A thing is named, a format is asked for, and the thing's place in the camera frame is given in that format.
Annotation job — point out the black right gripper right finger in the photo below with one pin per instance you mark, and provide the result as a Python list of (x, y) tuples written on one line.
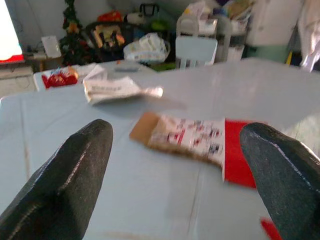
[(287, 185)]

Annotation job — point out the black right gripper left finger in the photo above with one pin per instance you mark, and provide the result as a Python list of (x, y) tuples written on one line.
[(65, 180)]

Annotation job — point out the red wrapper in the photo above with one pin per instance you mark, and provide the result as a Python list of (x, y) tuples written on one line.
[(271, 230)]

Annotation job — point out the red snack bag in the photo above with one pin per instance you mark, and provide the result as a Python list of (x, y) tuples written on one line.
[(58, 78)]

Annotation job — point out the white crumpled paper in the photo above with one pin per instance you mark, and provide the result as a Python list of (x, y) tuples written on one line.
[(112, 88)]

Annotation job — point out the red white cardboard box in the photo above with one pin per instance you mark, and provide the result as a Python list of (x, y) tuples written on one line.
[(190, 140)]

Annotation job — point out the small light blue table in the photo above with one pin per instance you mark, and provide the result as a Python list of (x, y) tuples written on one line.
[(105, 75)]

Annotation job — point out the white printed paper bag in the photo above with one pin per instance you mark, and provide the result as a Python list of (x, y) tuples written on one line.
[(91, 70)]

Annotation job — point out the grey remote control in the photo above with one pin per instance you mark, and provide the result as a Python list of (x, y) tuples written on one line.
[(126, 68)]

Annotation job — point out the decorated Christmas tree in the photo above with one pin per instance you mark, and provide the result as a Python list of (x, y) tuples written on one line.
[(73, 37)]

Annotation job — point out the white printed plastic bag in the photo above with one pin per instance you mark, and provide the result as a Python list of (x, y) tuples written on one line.
[(147, 47)]

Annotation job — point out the television screen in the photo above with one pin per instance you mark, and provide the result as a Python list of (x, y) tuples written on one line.
[(8, 30)]

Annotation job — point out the light blue plastic chair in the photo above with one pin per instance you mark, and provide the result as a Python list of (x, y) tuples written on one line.
[(196, 50)]

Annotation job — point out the white storage rack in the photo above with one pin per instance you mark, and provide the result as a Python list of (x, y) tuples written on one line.
[(225, 32)]

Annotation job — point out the white tall cabinet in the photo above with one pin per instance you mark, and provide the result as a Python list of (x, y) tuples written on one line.
[(272, 20)]

